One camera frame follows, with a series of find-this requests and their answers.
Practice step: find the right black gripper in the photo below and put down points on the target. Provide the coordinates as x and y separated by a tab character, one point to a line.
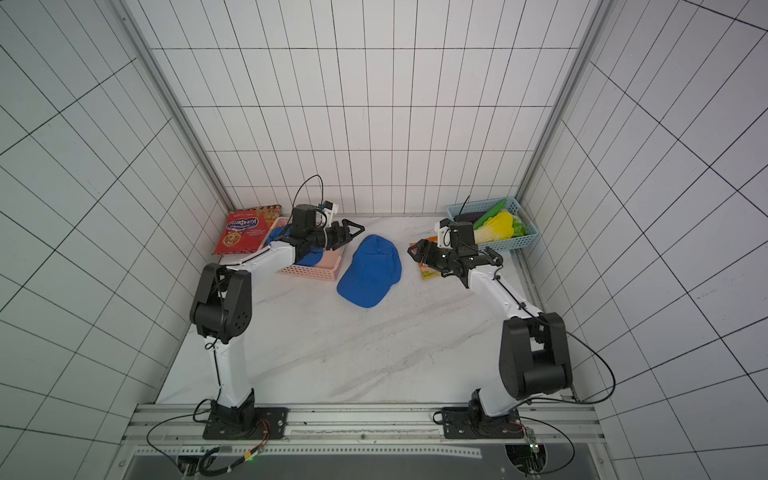
432	255

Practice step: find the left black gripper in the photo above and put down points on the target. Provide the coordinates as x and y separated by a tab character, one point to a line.
341	237

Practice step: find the green toy cucumber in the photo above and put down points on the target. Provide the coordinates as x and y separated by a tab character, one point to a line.
493	211

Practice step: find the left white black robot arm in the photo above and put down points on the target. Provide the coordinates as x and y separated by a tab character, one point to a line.
222	310

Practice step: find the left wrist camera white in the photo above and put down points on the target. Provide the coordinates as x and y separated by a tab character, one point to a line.
327	210

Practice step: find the aluminium mounting rail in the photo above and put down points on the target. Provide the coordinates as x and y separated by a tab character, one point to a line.
174	431

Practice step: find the pink plastic basket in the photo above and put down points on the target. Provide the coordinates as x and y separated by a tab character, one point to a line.
327	269

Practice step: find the light blue plastic basket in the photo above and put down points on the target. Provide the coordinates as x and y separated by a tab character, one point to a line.
513	207

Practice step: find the blue baseball cap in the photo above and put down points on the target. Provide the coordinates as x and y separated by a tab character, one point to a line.
375	268

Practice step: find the red cookie snack bag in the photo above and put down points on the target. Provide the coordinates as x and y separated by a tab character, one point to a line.
245	230

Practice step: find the orange Fox's candy bag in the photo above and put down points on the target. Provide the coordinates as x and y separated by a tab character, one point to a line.
425	271

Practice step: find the yellow toy cabbage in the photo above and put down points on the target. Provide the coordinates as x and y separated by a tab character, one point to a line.
502	226

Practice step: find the purple toy eggplant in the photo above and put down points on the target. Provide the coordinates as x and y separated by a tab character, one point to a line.
470	217

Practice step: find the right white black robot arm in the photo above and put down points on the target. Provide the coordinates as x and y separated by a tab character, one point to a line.
534	358

